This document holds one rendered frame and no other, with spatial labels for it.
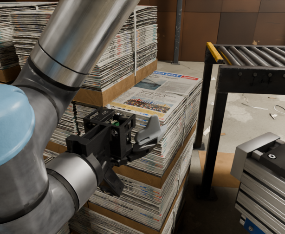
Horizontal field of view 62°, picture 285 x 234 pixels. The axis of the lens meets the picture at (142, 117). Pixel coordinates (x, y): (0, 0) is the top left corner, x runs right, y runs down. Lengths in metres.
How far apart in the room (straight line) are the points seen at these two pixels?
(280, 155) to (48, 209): 0.44
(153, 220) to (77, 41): 0.66
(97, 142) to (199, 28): 4.02
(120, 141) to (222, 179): 1.38
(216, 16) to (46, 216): 4.17
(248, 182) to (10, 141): 0.55
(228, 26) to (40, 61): 4.14
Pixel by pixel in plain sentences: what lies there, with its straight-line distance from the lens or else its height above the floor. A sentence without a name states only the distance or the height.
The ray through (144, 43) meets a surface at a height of 0.95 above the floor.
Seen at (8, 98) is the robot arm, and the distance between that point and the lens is 0.22.
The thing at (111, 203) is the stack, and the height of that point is 0.46.
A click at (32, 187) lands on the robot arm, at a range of 0.25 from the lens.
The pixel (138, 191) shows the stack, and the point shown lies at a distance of 0.78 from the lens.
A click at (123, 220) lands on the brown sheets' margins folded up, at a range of 0.91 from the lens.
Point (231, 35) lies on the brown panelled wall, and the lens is 4.40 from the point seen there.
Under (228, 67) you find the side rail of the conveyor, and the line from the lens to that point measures 1.17.
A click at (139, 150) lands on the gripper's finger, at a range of 0.41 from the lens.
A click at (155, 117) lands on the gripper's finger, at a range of 0.44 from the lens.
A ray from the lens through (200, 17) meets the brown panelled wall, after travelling 4.28.
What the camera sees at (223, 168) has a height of 0.00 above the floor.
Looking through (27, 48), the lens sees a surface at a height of 0.97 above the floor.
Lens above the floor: 1.11
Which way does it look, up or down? 28 degrees down
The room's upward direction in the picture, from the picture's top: straight up
